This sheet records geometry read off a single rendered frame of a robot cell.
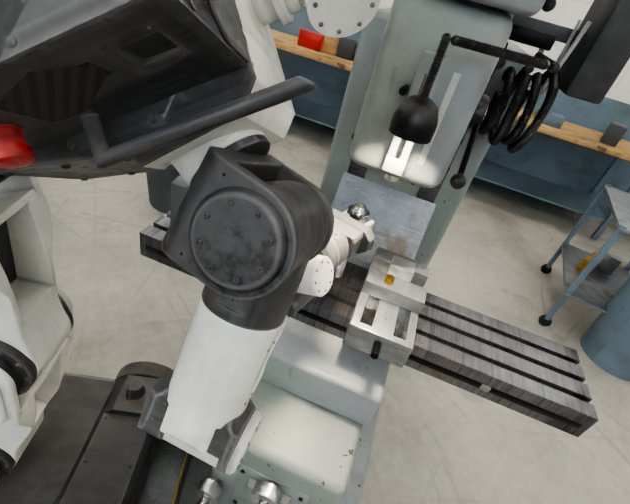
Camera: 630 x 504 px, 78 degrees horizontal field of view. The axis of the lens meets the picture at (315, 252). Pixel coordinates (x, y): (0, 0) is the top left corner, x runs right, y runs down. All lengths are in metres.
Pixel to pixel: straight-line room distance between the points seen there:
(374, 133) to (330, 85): 4.52
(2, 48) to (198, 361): 0.28
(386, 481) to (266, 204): 1.69
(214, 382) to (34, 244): 0.41
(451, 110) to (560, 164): 4.70
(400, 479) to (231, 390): 1.55
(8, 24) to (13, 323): 0.50
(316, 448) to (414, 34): 0.88
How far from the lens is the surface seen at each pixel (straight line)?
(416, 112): 0.64
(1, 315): 0.71
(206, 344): 0.40
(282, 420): 1.03
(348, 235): 0.73
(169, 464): 1.34
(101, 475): 1.14
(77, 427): 1.24
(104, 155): 0.35
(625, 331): 3.01
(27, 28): 0.27
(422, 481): 1.97
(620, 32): 1.09
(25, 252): 0.75
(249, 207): 0.29
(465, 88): 0.77
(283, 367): 1.00
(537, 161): 5.38
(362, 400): 1.00
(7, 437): 1.02
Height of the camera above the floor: 1.62
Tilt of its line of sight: 36 degrees down
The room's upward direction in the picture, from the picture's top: 16 degrees clockwise
